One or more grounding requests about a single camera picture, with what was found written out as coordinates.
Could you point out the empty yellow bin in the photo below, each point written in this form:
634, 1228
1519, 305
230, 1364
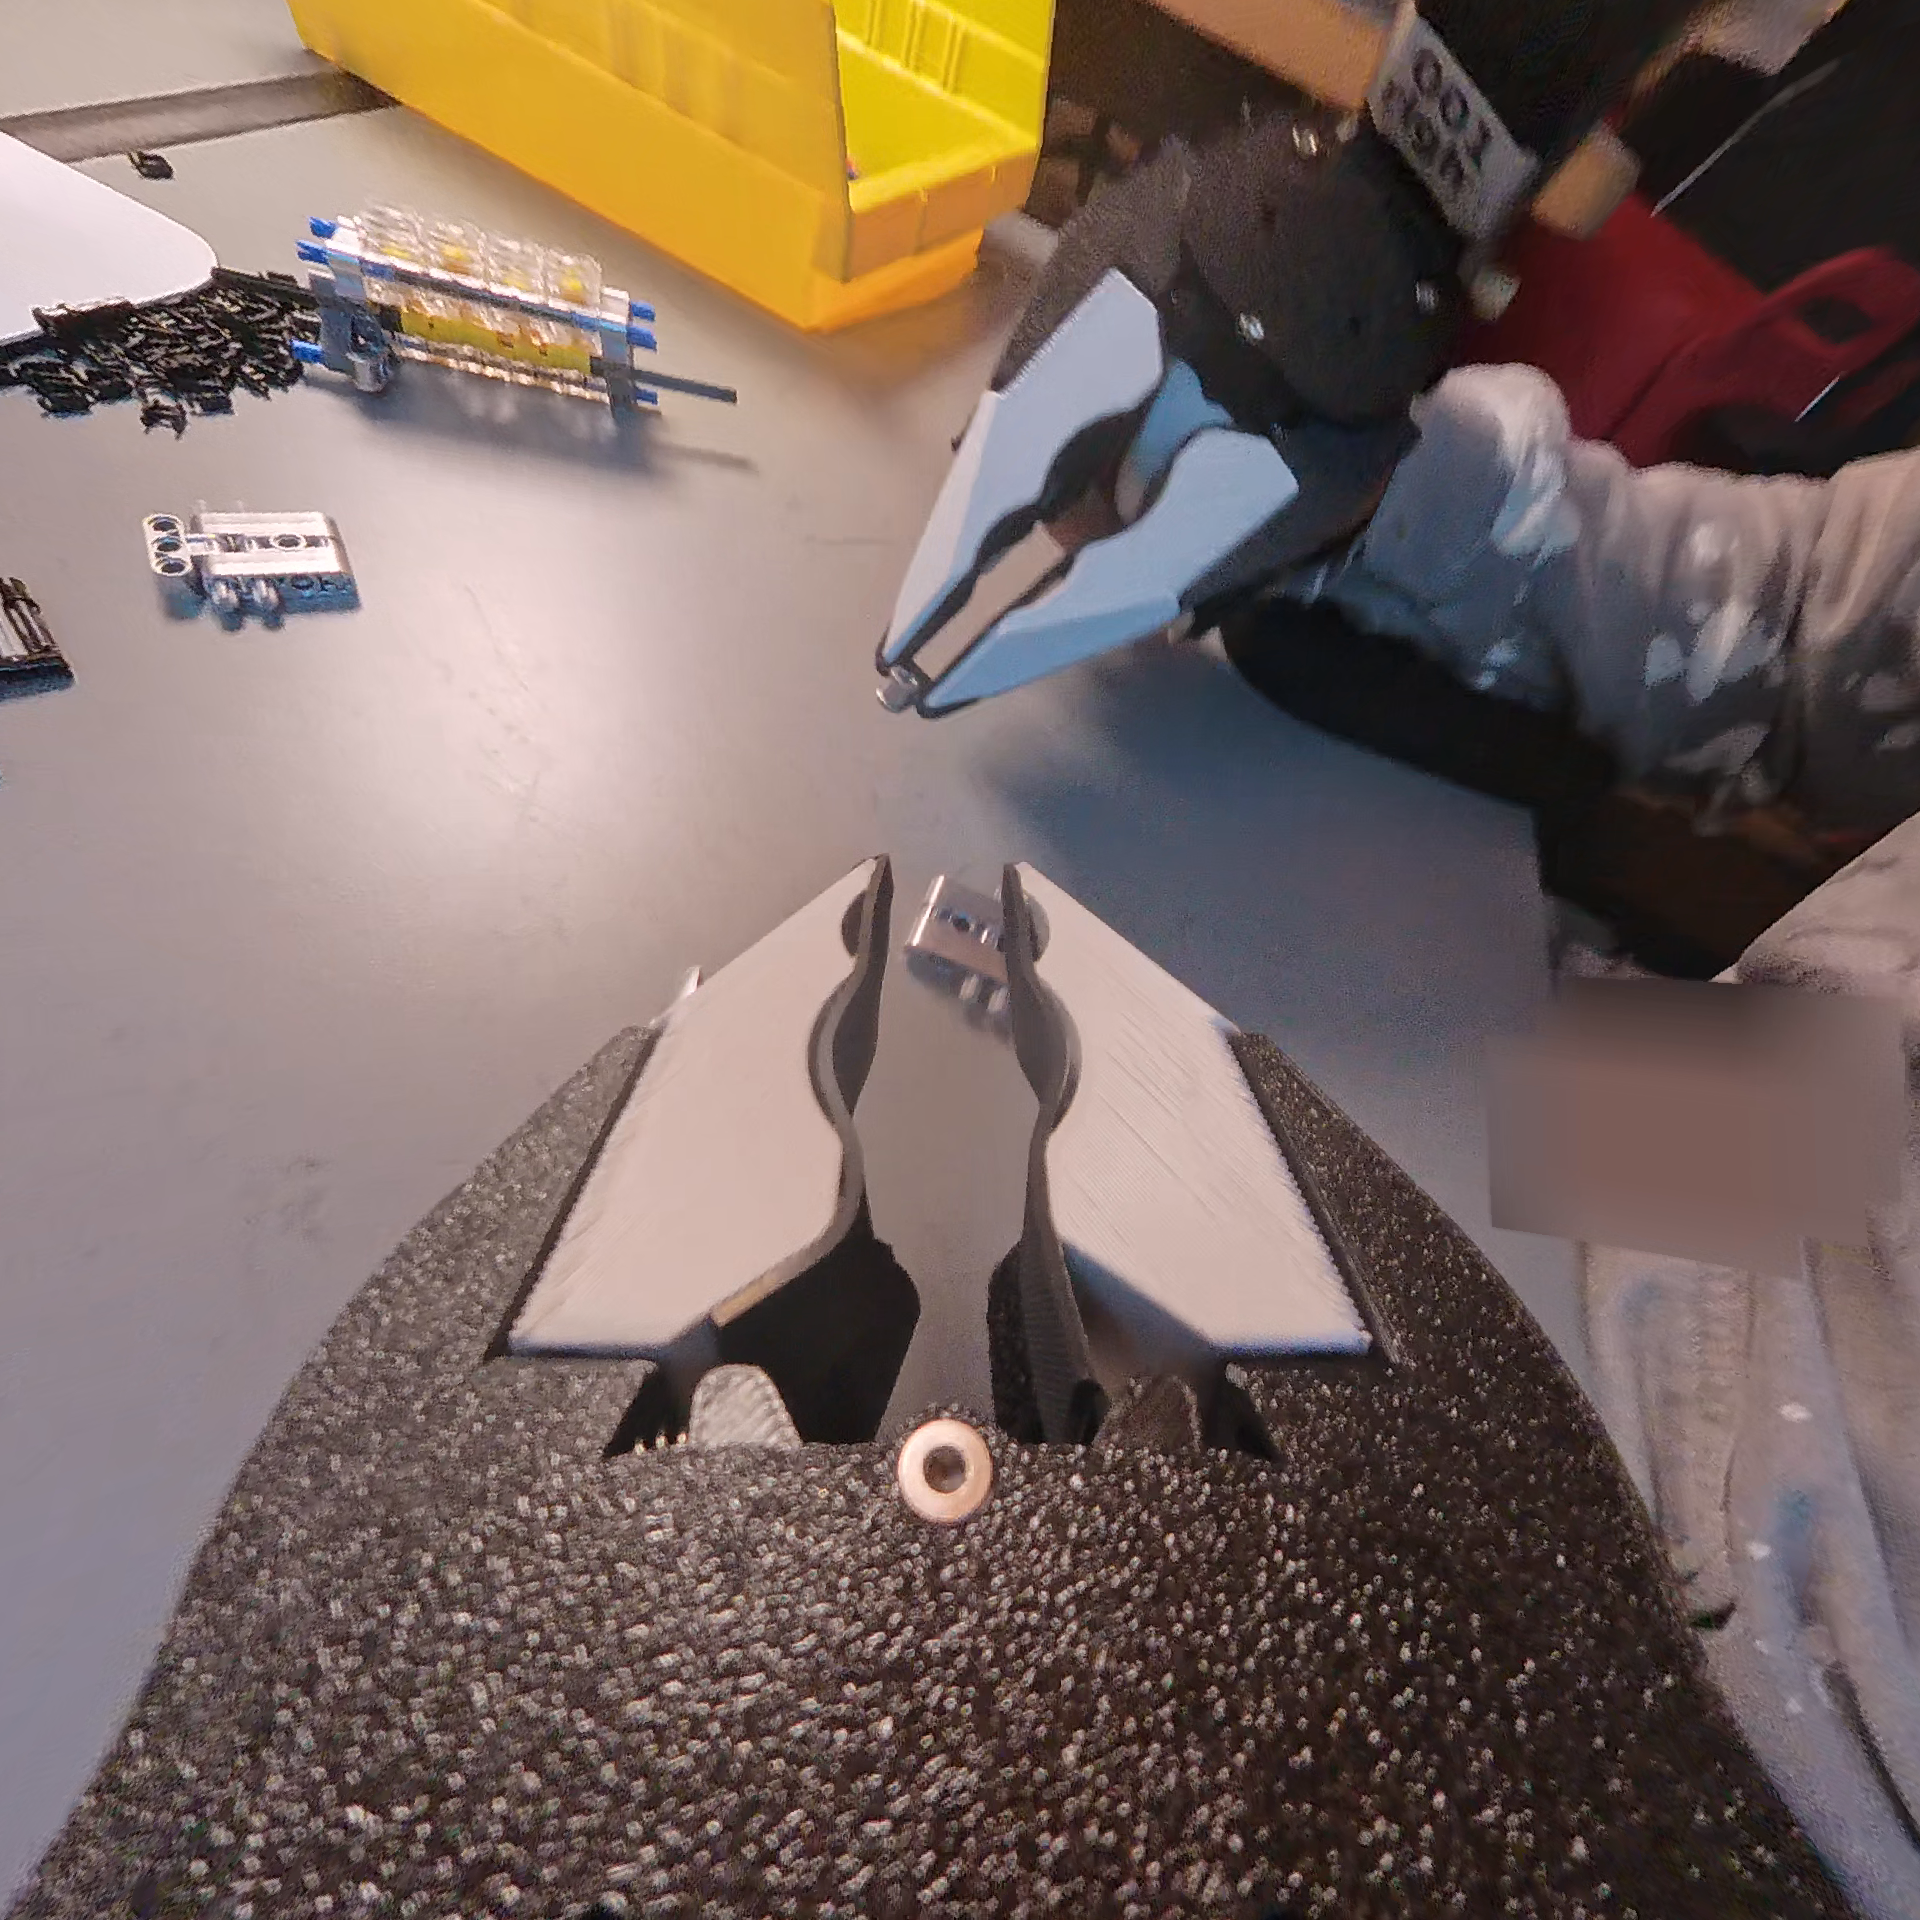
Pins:
662, 121

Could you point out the small grey beam assembly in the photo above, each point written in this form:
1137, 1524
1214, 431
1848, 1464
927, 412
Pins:
250, 558
960, 937

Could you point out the grey desk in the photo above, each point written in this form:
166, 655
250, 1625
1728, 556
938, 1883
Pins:
450, 842

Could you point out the pile of small coloured pieces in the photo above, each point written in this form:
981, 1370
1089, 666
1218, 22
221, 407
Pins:
26, 631

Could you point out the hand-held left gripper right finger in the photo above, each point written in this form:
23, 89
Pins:
1200, 1200

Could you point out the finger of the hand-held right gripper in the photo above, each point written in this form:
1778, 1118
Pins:
1037, 450
1155, 572

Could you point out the pile of black pins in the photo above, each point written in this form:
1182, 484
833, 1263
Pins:
166, 346

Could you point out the person's right forearm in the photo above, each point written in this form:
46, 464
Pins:
1650, 602

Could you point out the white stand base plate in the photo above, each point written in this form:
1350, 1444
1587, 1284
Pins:
77, 226

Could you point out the clear yellow gear assembly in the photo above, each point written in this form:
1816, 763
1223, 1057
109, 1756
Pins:
481, 307

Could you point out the red fabric bag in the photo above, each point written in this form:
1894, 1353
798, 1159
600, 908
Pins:
1710, 315

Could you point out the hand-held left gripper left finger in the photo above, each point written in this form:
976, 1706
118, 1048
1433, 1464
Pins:
706, 1200

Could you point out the small grey connector piece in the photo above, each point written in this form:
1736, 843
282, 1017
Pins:
894, 691

